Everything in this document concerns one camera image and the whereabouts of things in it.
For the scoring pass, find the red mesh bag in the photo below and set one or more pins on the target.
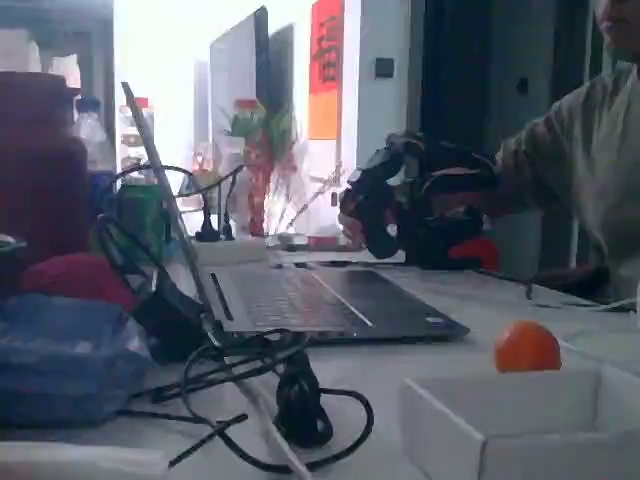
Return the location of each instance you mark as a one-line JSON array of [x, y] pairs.
[[75, 277]]

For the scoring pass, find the small black power adapter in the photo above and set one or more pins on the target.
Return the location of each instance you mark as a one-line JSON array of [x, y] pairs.
[[170, 320]]

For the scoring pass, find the jar with red lid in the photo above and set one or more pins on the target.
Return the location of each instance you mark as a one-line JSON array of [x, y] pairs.
[[129, 135]]

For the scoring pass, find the clear bottle blue cap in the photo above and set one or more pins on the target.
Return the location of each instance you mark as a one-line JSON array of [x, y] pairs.
[[92, 135]]

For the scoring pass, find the wet wipes plastic pack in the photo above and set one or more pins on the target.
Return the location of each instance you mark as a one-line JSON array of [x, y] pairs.
[[65, 360]]

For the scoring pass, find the white power strip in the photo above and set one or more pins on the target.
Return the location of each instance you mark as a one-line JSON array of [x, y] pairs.
[[230, 252]]

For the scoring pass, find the orange fruit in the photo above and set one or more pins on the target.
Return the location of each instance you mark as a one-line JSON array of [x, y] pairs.
[[527, 347]]

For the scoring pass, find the black leader arm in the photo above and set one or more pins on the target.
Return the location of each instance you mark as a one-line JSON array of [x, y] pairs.
[[385, 220]]

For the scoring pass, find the white cardboard box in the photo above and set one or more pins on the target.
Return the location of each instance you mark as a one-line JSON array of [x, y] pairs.
[[440, 430]]

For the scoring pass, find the dark brown chair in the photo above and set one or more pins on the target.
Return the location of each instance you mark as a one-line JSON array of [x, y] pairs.
[[575, 280]]

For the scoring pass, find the dark red container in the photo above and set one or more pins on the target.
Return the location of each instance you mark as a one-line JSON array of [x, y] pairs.
[[40, 175]]

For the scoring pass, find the small black wall switch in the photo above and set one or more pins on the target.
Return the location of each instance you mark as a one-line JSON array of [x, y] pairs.
[[523, 85]]

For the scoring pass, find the red orange wall poster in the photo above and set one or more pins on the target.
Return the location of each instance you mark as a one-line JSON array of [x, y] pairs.
[[325, 115]]

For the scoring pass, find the grey open laptop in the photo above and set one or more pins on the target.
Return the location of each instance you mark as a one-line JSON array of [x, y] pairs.
[[300, 300]]

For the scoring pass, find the green can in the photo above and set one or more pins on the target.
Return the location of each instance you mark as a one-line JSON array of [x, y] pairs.
[[140, 220]]

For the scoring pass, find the green plant red vase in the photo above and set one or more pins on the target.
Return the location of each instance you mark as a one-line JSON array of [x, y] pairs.
[[257, 175]]

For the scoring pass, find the person's right hand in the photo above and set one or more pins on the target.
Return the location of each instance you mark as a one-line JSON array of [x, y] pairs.
[[350, 225]]

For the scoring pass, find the red blossom twigs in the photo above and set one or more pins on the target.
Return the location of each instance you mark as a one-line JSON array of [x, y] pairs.
[[310, 200]]

